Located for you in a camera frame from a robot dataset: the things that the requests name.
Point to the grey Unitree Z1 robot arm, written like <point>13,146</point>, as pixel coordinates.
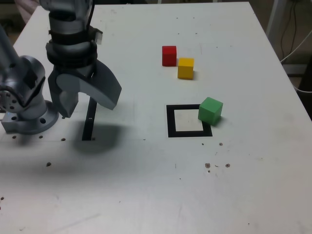
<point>31,114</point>

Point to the green cube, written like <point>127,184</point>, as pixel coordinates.
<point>209,112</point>

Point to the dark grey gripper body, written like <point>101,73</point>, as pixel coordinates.
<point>75,70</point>

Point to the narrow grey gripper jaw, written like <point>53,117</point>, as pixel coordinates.
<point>67,104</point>

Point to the black tape square outline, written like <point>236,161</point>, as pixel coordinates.
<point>170,122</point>

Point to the black floor object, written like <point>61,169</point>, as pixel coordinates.
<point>12,25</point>

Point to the black box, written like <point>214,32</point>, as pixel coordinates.
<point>306,97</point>

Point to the pale pink cloth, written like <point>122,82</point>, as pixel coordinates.
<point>26,9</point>

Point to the red cube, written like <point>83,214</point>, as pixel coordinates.
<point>169,57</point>

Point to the black tape strip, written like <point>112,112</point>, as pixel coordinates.
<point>87,126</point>

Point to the yellow cube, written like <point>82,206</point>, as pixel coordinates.
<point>185,70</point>

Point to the white metal post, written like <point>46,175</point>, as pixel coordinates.
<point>274,22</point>

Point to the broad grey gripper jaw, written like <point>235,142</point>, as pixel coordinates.
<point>102,90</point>

